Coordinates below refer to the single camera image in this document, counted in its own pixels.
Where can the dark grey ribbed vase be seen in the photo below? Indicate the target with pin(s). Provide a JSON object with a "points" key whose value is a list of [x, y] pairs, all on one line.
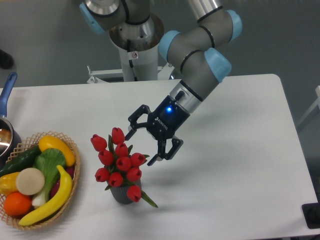
{"points": [[120, 193]]}

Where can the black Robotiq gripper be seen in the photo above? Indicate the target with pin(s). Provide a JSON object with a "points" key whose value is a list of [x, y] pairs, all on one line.
{"points": [[167, 120]]}

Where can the red tulip bouquet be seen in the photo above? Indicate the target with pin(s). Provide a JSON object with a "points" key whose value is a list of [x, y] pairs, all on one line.
{"points": [[119, 164]]}

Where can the black shoe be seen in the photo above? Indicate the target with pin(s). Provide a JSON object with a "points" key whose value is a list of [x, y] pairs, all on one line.
{"points": [[6, 60]]}

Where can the green bok choy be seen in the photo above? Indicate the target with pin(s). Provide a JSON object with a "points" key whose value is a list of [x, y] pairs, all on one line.
{"points": [[47, 163]]}

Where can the woven wicker basket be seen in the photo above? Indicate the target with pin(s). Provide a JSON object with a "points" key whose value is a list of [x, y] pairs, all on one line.
{"points": [[29, 142]]}

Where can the dark red vegetable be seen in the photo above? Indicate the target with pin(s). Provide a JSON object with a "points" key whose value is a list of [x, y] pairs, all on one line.
{"points": [[70, 170]]}

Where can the orange fruit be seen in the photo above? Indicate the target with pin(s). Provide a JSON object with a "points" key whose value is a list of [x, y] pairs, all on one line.
{"points": [[17, 204]]}

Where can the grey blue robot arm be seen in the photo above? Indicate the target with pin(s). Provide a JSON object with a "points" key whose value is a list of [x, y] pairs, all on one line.
{"points": [[194, 54]]}

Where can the white frame at right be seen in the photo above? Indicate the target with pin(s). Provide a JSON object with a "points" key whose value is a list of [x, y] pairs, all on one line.
{"points": [[310, 113]]}

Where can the blue handled saucepan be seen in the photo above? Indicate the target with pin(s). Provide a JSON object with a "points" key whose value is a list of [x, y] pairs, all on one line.
{"points": [[9, 138]]}

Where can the black device at table edge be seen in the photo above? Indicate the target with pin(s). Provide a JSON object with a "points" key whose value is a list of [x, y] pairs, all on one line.
{"points": [[311, 212]]}

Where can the beige round slice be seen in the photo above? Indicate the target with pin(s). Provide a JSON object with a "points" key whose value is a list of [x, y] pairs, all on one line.
{"points": [[30, 181]]}

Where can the yellow bell pepper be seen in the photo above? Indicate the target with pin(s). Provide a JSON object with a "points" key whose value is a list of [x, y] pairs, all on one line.
{"points": [[8, 183]]}

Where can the green cucumber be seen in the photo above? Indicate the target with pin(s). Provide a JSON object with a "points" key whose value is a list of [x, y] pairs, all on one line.
{"points": [[22, 161]]}

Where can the yellow banana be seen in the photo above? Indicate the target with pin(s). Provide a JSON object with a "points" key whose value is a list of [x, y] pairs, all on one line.
{"points": [[54, 204]]}

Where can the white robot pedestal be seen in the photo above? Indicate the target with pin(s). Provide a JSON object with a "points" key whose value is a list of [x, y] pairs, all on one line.
{"points": [[137, 45]]}

